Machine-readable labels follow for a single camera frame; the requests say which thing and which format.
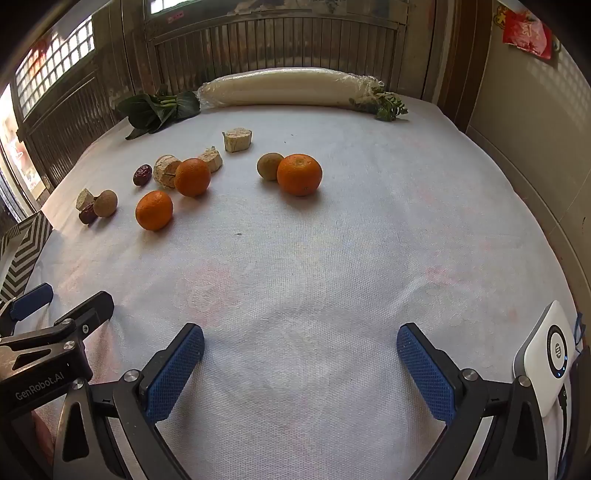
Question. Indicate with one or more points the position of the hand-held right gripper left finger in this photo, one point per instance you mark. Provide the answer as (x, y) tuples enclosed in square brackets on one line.
[(175, 374)]

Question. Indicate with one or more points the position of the beige yam chunk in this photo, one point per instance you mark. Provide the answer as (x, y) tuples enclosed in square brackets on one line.
[(84, 198), (211, 158), (238, 140), (165, 170)]

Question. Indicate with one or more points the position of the wrapped white radish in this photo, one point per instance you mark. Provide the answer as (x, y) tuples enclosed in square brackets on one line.
[(277, 87)]

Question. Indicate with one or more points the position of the metal door with glass blocks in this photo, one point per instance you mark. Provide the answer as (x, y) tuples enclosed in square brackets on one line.
[(60, 92)]

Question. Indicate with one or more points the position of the brown round fruit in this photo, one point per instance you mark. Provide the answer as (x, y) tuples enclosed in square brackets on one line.
[(106, 203), (270, 166)]

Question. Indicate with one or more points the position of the large orange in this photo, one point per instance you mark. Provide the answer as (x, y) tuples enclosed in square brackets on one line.
[(299, 175)]

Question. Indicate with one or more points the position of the white power bank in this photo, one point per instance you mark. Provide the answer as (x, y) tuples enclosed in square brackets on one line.
[(547, 364)]

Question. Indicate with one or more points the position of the green bok choy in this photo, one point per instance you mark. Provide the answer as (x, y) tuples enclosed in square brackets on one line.
[(157, 110)]

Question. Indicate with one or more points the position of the black white striped box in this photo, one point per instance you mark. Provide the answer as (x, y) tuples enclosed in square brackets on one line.
[(23, 258)]

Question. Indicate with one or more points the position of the metal barred gate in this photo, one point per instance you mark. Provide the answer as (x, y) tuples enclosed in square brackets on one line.
[(277, 44)]

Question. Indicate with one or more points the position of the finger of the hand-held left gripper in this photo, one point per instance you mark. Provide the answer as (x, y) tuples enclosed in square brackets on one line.
[(31, 300), (90, 309)]

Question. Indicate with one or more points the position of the red date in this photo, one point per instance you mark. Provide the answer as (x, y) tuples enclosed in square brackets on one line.
[(87, 216), (143, 175)]

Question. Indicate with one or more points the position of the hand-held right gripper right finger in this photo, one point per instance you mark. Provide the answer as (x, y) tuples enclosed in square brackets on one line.
[(425, 374)]

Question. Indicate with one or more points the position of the small orange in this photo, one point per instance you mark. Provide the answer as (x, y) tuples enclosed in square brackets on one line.
[(154, 211), (192, 177)]

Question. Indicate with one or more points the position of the person's left hand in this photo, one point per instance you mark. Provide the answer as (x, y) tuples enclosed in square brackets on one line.
[(42, 434)]

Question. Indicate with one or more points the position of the white woven tablecloth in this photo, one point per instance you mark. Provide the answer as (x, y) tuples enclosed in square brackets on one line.
[(300, 277)]

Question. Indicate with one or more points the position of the red wall poster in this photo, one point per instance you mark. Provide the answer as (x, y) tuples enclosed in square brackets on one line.
[(528, 32)]

